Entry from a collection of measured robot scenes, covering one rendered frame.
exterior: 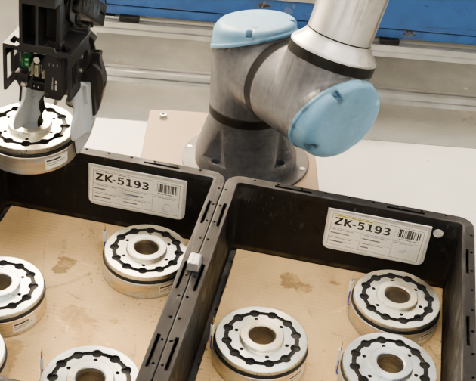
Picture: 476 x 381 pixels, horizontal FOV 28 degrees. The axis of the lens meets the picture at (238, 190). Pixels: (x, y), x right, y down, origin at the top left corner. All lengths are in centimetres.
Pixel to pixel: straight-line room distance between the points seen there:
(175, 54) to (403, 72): 82
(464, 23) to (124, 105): 110
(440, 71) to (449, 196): 199
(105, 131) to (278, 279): 59
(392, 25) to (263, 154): 167
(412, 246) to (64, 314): 42
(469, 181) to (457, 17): 139
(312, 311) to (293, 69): 30
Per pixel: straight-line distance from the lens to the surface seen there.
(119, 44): 349
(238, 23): 130
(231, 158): 135
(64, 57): 95
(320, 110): 117
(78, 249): 119
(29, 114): 106
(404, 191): 159
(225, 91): 132
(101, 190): 120
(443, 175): 166
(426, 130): 318
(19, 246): 120
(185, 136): 147
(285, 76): 121
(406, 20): 297
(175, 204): 118
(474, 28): 302
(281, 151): 138
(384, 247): 117
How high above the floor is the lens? 158
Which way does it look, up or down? 35 degrees down
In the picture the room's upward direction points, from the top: 6 degrees clockwise
